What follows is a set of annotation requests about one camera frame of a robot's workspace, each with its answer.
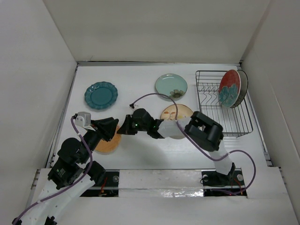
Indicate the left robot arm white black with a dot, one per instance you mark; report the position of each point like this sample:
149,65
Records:
74,172

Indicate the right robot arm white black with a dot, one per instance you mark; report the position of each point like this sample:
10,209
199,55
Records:
203,132

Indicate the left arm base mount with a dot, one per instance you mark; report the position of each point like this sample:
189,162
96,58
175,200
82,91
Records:
109,187

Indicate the light blue flower plate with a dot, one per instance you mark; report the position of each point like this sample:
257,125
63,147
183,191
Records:
171,85

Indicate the black wire dish rack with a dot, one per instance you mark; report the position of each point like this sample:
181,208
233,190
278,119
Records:
236,121

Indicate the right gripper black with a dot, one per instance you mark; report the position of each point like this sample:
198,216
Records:
126,127

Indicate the orange woven plate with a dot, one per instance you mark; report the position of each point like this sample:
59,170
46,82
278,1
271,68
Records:
105,147

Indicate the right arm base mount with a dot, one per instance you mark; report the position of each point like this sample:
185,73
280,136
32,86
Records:
216,185

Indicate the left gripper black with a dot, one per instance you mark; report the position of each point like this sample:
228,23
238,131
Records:
106,127

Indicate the red plate blue flower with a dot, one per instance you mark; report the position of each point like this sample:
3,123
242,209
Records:
229,88

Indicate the grey tree plate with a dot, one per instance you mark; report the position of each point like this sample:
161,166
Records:
243,87

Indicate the dark teal scalloped plate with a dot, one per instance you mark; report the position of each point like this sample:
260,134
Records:
101,95

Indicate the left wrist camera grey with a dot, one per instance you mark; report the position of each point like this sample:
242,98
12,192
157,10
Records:
83,119

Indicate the beige bird plate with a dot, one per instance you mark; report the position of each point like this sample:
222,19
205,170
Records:
170,112

